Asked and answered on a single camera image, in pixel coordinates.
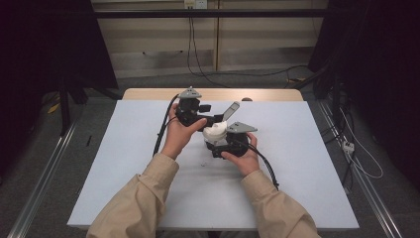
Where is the clear cup with white lid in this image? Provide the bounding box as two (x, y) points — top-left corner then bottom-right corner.
(202, 101), (241, 151)

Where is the person's right hand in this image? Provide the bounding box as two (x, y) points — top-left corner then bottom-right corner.
(220, 132), (261, 178)

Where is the person's left hand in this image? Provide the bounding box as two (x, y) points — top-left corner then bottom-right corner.
(160, 102), (208, 161)

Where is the black curtain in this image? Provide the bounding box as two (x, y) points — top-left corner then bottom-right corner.
(308, 0), (420, 189)
(0, 0), (119, 100)

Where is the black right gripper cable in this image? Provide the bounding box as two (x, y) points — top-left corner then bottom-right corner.
(231, 138), (280, 191)

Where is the white table mat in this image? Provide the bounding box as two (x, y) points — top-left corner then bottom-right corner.
(66, 99), (361, 231)

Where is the wooden table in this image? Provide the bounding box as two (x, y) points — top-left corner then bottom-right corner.
(122, 87), (304, 102)

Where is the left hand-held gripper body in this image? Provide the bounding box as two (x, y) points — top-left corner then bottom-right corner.
(174, 86), (214, 128)

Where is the black wall cable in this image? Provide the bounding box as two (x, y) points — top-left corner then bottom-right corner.
(190, 16), (310, 78)
(186, 16), (232, 88)

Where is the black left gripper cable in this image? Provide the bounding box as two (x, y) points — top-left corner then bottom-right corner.
(153, 93), (181, 157)

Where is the white wall socket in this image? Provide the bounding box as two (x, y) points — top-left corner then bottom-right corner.
(183, 0), (208, 10)

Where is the black horizontal metal bar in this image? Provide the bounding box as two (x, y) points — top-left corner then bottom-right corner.
(93, 9), (331, 19)

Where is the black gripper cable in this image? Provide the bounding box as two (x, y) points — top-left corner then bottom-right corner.
(153, 93), (181, 157)
(231, 138), (280, 191)

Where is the white floor cable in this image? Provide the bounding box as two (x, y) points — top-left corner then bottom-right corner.
(339, 108), (384, 180)

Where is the black metal stand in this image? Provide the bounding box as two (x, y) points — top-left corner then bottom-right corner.
(58, 77), (88, 137)

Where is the aluminium floor rail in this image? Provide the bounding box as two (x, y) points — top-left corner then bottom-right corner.
(316, 99), (404, 238)
(6, 120), (78, 238)

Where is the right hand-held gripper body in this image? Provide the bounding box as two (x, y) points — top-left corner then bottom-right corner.
(226, 121), (259, 159)

